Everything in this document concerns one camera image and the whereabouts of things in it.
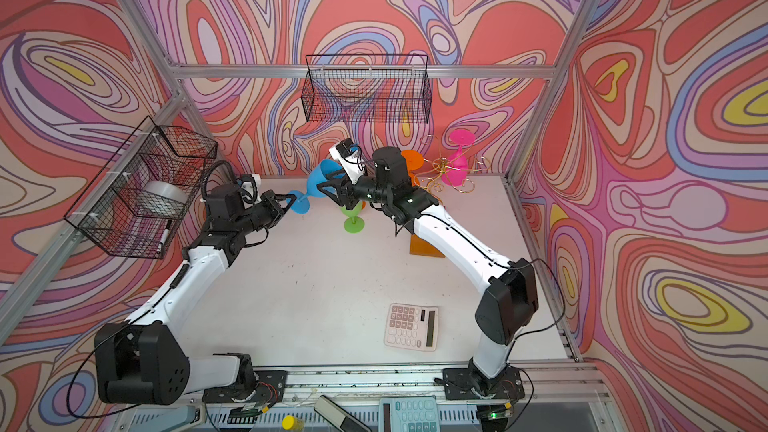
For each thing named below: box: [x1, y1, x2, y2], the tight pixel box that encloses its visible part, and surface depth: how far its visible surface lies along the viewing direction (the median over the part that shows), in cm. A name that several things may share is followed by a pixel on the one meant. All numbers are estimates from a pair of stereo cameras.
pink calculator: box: [384, 303, 439, 352], surface depth 83 cm
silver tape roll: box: [141, 181, 189, 204], surface depth 75 cm
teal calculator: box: [378, 395, 440, 432], surface depth 69 cm
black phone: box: [313, 394, 372, 432], surface depth 69 cm
